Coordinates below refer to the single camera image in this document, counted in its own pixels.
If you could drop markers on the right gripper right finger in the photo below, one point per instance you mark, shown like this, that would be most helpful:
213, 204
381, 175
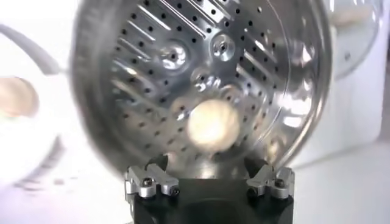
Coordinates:
278, 187

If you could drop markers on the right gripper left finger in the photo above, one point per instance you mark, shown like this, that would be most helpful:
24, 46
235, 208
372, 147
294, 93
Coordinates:
143, 187

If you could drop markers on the white steamed baozi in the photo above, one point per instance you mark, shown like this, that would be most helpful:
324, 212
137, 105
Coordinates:
213, 126
16, 97

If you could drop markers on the perforated steel steamer basket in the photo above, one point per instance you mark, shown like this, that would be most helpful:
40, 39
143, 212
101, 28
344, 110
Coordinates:
146, 76

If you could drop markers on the large white plate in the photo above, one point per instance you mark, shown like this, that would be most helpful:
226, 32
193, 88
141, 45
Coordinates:
21, 146

